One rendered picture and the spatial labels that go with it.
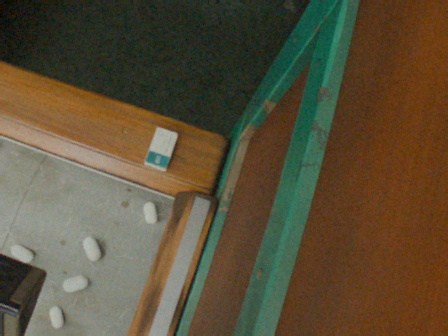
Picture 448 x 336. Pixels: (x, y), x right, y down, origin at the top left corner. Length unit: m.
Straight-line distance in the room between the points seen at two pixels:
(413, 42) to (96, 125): 0.66
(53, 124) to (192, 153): 0.23
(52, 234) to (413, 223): 0.71
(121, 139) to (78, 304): 0.27
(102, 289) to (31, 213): 0.17
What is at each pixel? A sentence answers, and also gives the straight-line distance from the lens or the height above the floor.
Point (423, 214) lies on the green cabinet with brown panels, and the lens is 0.21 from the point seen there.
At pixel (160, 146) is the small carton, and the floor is 0.78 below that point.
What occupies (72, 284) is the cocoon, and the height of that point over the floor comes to 0.76.
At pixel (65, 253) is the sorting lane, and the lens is 0.86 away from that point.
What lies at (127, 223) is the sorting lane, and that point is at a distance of 0.86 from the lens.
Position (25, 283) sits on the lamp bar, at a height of 1.08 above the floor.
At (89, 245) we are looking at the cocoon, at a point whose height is 0.76.
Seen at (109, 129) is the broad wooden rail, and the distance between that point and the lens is 0.87.
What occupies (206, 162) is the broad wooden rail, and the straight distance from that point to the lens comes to 0.86.
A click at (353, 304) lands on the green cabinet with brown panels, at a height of 1.37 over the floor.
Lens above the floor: 1.59
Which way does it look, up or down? 73 degrees down
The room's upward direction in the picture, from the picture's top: 8 degrees clockwise
